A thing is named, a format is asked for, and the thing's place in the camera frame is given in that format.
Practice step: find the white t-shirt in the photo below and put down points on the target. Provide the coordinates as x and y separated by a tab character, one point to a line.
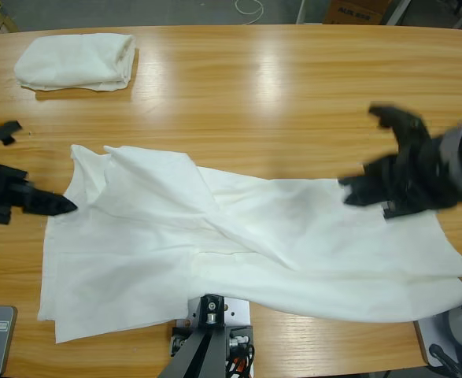
234	244

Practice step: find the folded white cloth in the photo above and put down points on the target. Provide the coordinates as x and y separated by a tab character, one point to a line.
65	63

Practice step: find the cardboard box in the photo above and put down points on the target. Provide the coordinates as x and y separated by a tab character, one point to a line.
352	12

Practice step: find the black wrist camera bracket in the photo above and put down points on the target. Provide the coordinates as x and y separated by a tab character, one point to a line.
2	132
407	126

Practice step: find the white camera stand mount block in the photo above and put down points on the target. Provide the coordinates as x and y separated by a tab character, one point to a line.
236	315

